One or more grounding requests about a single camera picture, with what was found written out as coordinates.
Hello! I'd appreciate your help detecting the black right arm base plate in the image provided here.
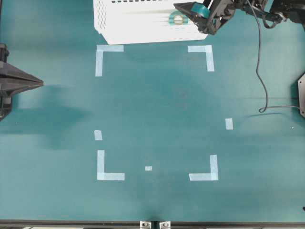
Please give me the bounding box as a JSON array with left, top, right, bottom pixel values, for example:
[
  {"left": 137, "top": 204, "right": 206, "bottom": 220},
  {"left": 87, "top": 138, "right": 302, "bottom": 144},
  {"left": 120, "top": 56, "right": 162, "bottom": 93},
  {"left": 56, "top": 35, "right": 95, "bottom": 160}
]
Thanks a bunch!
[{"left": 297, "top": 73, "right": 305, "bottom": 118}]

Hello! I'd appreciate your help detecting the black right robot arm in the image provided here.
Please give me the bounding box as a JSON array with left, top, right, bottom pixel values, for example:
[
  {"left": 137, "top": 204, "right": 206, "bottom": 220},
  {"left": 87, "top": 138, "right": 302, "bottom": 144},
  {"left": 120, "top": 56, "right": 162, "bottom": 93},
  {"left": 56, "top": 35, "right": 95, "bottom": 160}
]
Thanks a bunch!
[{"left": 174, "top": 0, "right": 305, "bottom": 35}]

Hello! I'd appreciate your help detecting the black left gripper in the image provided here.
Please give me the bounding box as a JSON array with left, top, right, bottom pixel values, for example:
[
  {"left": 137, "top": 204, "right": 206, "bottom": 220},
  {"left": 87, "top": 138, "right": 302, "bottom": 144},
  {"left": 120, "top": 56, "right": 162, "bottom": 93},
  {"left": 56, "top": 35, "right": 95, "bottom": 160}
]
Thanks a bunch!
[{"left": 0, "top": 43, "right": 43, "bottom": 121}]

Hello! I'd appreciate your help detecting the white perforated plastic basket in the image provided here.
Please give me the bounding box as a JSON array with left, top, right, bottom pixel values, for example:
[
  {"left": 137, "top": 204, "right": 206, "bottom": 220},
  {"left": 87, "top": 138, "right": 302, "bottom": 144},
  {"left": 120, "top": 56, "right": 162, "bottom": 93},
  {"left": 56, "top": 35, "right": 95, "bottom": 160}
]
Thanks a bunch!
[{"left": 93, "top": 0, "right": 207, "bottom": 45}]

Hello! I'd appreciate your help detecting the right metal table bracket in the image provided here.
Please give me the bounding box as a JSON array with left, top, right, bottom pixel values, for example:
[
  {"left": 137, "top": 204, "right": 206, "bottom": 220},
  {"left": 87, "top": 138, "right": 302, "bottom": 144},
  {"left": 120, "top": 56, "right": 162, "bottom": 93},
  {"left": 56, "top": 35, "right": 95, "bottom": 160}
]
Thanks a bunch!
[{"left": 159, "top": 221, "right": 171, "bottom": 229}]

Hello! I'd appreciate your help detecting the metal table bracket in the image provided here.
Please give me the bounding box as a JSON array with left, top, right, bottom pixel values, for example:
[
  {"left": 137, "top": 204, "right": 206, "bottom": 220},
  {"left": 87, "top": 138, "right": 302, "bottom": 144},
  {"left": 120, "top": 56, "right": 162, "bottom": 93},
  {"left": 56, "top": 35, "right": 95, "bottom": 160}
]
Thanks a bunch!
[
  {"left": 159, "top": 221, "right": 171, "bottom": 229},
  {"left": 140, "top": 221, "right": 152, "bottom": 229}
]

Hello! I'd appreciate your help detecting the left metal table bracket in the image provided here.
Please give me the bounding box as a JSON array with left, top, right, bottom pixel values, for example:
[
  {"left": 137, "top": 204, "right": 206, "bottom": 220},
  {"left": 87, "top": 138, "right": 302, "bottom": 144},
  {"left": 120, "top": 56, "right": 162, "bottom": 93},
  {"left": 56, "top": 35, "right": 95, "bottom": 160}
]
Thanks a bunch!
[{"left": 140, "top": 221, "right": 152, "bottom": 229}]

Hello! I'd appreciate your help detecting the bottom small tape piece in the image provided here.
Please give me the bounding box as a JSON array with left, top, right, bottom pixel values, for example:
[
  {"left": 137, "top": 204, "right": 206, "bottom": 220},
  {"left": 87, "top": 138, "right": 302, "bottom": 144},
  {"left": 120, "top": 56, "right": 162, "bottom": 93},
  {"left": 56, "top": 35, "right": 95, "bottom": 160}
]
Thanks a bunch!
[{"left": 144, "top": 166, "right": 153, "bottom": 171}]

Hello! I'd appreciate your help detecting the black cable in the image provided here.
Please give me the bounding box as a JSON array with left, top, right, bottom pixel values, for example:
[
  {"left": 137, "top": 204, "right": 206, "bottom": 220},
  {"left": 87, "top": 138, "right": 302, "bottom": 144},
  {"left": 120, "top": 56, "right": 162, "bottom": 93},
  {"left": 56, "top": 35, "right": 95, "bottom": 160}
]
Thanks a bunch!
[{"left": 245, "top": 0, "right": 301, "bottom": 114}]

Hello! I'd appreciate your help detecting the light blue tape roll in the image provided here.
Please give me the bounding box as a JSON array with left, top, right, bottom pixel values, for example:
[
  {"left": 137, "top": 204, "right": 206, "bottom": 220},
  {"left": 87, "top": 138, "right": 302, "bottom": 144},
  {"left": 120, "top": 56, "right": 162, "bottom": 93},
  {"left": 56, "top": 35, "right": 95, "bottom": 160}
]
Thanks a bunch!
[{"left": 168, "top": 11, "right": 189, "bottom": 26}]

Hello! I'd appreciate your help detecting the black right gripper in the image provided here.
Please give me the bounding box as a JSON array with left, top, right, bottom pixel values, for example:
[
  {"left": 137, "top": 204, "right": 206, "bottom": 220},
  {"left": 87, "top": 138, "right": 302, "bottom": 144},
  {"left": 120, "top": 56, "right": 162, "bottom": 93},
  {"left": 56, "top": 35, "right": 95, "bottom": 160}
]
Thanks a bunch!
[{"left": 173, "top": 0, "right": 236, "bottom": 35}]

